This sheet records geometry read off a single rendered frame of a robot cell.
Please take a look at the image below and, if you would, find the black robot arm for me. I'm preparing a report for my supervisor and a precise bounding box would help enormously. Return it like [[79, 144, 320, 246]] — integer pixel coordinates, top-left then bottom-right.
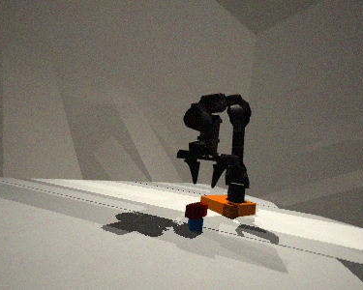
[[184, 93, 251, 203]]

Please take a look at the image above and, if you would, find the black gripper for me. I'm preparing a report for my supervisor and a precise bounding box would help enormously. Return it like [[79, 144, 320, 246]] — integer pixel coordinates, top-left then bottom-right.
[[177, 133, 240, 189]]

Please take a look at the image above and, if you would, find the blue cube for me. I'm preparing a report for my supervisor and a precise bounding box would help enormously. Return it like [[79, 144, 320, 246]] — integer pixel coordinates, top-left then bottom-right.
[[188, 217, 203, 231]]

